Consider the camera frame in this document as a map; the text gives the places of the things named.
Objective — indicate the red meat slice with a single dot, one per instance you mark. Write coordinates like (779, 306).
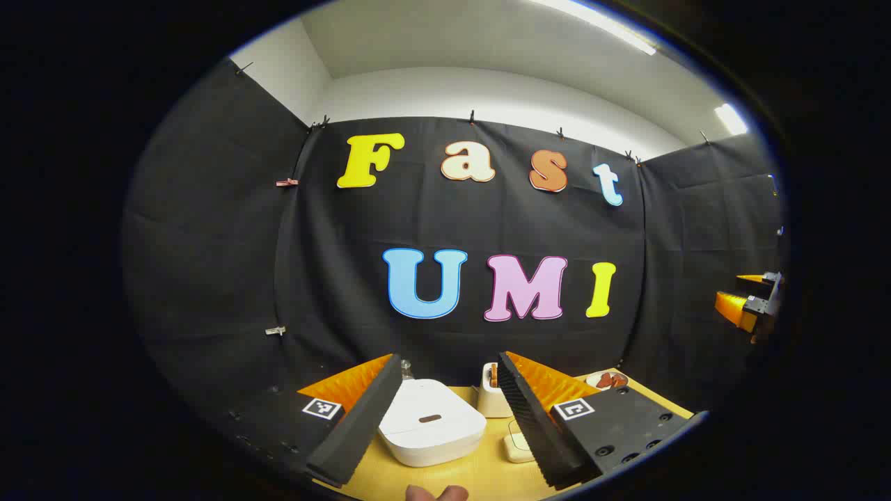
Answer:
(604, 380)
(619, 380)

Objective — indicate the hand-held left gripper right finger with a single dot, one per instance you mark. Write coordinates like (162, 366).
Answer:
(532, 424)

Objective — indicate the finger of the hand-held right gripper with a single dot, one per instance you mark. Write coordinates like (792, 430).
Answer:
(734, 309)
(752, 279)

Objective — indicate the round white plate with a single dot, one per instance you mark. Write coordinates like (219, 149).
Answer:
(592, 384)

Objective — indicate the bread slice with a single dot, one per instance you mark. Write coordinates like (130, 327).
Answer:
(493, 376)

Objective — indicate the ceiling light strip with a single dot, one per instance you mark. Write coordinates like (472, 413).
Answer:
(731, 120)
(598, 24)

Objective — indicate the small glass bottle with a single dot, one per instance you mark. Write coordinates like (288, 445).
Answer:
(406, 369)

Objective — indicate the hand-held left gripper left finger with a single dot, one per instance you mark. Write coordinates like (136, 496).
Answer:
(362, 417)

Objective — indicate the white toaster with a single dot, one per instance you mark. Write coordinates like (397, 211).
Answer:
(491, 403)

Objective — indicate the white rice cooker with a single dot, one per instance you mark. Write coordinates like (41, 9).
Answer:
(445, 438)

